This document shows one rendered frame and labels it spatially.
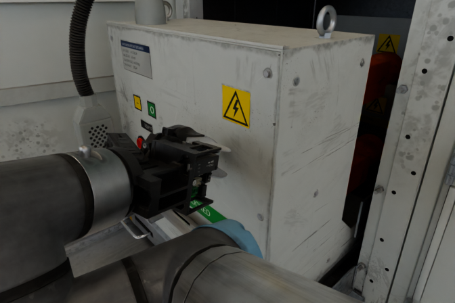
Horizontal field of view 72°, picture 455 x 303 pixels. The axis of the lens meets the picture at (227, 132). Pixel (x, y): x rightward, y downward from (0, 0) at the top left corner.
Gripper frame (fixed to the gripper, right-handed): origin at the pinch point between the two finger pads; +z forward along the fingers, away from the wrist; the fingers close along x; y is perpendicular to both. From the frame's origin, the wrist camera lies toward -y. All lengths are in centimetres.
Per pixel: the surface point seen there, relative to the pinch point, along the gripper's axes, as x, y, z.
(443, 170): 2.0, 30.8, 20.1
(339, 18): 37, -8, 88
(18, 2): 20, -54, -2
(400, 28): 34, 13, 83
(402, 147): 4.0, 24.5, 21.3
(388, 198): -6.1, 24.3, 24.1
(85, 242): -37, -40, 8
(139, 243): -35.5, -28.4, 15.7
